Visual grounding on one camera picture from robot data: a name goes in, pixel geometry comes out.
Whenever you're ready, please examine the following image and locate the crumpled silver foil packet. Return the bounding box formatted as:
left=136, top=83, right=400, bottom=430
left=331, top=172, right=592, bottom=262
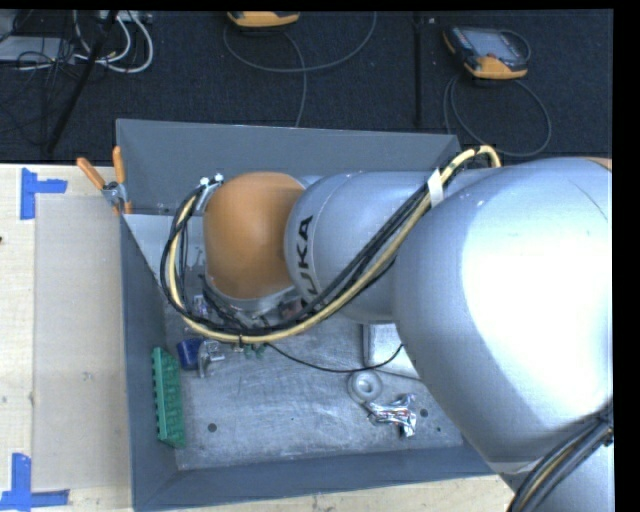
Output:
left=367, top=393, right=419, bottom=440

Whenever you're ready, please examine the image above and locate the dark blue cup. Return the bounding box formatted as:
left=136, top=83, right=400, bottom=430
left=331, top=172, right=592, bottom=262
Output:
left=176, top=337, right=205, bottom=372

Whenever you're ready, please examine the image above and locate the grey metal bin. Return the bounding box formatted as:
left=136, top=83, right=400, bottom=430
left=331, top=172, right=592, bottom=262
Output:
left=114, top=118, right=502, bottom=512

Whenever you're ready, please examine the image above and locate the dark green flat block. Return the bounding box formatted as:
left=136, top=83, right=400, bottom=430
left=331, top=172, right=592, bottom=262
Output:
left=151, top=346, right=188, bottom=450

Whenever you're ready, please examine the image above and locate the grey ring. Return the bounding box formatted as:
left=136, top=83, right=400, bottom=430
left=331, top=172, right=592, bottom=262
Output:
left=347, top=370, right=385, bottom=403

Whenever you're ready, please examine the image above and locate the silver rectangular box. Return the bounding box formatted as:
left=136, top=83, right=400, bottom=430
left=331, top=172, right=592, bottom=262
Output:
left=361, top=322, right=420, bottom=380

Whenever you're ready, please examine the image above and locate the pale wood flat board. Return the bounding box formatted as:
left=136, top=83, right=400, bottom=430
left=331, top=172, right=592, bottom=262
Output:
left=30, top=193, right=133, bottom=494

